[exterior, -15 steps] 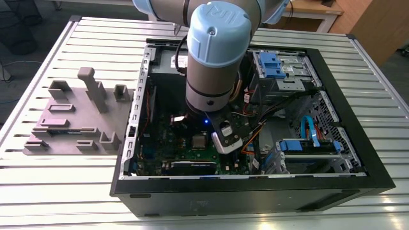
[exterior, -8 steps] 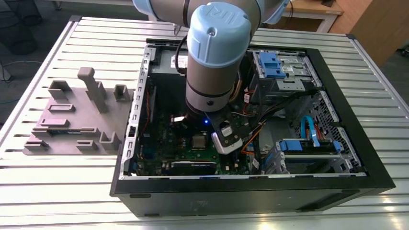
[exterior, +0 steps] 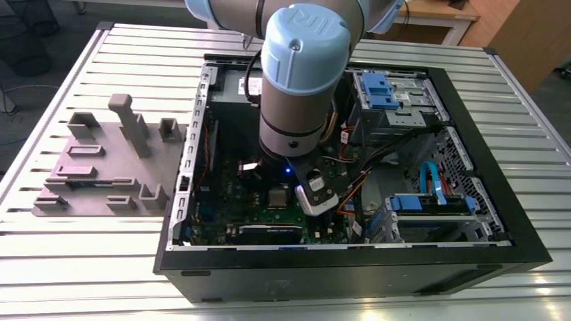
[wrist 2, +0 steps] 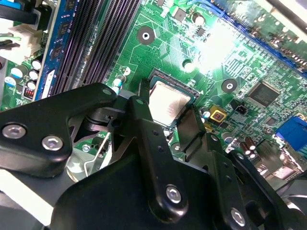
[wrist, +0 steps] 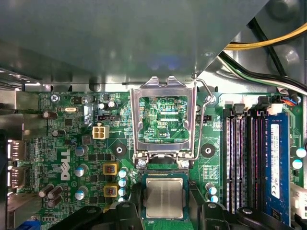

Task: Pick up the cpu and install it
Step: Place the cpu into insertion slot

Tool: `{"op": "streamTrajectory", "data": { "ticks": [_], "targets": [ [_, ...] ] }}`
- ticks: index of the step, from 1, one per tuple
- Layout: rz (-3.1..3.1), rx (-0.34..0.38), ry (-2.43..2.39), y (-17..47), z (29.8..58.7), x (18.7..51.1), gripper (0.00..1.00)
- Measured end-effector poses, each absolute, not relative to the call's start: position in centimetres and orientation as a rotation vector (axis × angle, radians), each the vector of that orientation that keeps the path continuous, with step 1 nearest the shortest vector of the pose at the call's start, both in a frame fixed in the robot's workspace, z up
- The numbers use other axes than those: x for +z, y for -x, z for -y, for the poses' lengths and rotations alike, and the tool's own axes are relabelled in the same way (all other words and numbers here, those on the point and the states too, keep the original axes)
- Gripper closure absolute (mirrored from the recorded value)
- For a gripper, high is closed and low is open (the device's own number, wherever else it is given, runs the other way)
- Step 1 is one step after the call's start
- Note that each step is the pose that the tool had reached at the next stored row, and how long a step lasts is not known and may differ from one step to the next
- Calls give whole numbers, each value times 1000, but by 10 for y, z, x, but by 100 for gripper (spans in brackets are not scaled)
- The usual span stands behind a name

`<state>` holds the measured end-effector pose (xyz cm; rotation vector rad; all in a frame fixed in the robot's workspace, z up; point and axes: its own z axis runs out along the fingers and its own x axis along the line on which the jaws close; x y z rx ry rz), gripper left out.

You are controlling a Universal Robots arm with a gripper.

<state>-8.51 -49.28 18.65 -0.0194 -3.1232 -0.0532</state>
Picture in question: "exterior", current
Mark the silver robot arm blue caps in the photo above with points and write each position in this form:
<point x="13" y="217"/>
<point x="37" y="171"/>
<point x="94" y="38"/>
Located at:
<point x="303" y="100"/>

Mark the silver drive cage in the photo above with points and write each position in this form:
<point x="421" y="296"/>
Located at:
<point x="402" y="117"/>

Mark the black graphics card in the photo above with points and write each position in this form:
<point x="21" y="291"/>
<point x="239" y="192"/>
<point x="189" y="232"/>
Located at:
<point x="267" y="232"/>

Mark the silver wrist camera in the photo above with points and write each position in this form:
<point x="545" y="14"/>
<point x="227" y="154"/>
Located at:
<point x="313" y="204"/>

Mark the silver CPU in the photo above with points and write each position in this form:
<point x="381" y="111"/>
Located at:
<point x="279" y="197"/>

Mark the silver perforated disk cage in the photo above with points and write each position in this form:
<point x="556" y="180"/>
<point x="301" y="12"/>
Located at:
<point x="437" y="219"/>

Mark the black open PC case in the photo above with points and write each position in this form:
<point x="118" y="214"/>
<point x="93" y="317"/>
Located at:
<point x="313" y="277"/>

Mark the green motherboard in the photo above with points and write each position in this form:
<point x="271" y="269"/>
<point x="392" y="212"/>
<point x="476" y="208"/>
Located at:
<point x="241" y="214"/>

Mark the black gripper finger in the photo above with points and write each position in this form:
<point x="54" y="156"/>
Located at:
<point x="249" y="165"/>

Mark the wooden desk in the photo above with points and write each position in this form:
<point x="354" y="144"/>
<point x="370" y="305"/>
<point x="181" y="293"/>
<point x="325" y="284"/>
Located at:
<point x="446" y="15"/>

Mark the grey plastic parts rack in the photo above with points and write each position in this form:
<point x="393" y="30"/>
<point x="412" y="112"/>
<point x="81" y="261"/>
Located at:
<point x="111" y="157"/>

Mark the blue drive carrier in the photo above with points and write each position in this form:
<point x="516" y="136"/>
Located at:
<point x="377" y="83"/>

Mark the grey power supply unit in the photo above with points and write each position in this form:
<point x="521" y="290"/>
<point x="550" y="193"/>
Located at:
<point x="233" y="127"/>

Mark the black RAM slot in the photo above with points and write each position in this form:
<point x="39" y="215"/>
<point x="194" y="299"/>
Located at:
<point x="314" y="227"/>

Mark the wooden cabinet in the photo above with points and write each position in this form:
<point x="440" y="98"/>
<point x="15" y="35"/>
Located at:
<point x="532" y="40"/>

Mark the RAM stick blue label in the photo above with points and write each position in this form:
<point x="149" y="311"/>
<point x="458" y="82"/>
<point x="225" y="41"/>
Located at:
<point x="90" y="183"/>

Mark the hard disk in blue carrier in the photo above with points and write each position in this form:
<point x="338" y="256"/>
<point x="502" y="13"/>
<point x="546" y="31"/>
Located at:
<point x="409" y="204"/>

